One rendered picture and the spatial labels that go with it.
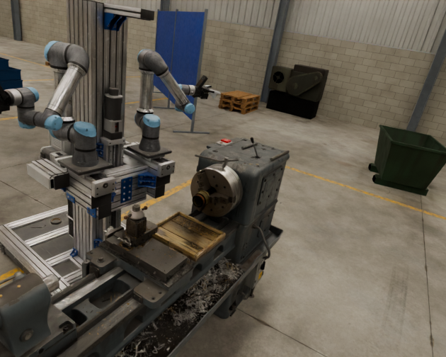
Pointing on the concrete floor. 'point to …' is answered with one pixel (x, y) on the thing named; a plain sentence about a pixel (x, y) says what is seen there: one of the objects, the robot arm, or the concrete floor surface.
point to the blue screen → (180, 52)
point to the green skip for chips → (408, 159)
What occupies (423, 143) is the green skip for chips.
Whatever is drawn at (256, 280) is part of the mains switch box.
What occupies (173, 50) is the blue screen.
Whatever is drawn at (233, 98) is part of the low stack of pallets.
